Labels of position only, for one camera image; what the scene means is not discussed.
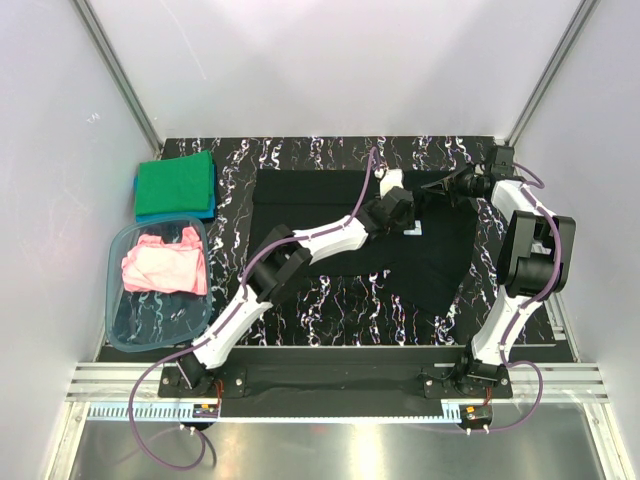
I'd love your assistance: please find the black t shirt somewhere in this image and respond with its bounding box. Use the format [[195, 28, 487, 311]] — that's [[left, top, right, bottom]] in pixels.
[[242, 170, 478, 315]]

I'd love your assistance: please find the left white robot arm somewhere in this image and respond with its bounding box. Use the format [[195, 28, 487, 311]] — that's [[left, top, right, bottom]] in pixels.
[[177, 186, 415, 396]]

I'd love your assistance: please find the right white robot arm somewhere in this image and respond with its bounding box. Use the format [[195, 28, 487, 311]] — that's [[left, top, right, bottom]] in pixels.
[[423, 167, 576, 397]]

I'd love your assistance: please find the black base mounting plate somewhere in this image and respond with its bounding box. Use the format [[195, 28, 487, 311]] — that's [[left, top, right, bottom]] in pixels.
[[158, 346, 513, 400]]

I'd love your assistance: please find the folded blue t shirt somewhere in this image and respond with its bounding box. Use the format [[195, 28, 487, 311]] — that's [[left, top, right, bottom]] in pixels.
[[134, 165, 216, 221]]

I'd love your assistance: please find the folded green t shirt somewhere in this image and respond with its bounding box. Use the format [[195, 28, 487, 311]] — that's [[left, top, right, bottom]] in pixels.
[[135, 151, 213, 216]]

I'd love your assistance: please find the clear blue plastic bin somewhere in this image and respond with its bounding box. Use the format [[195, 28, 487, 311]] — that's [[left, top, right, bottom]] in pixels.
[[105, 215, 212, 353]]

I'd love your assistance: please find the pink t shirt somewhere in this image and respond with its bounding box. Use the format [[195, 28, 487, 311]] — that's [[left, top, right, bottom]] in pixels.
[[121, 226, 209, 296]]

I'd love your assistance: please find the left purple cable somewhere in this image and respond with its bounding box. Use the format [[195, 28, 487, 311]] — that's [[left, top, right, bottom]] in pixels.
[[128, 147, 381, 471]]

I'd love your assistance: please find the right aluminium frame post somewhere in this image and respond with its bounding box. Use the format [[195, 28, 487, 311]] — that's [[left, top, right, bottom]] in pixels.
[[504, 0, 600, 147]]

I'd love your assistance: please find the aluminium frame post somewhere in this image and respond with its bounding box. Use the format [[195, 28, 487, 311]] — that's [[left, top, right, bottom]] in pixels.
[[504, 0, 600, 147], [70, 0, 164, 158]]

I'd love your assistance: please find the white slotted cable duct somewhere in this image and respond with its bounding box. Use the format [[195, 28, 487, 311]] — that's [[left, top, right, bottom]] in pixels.
[[88, 400, 461, 425]]

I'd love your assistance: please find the left aluminium frame post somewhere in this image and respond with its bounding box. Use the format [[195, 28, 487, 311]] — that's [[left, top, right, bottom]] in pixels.
[[70, 0, 164, 158]]

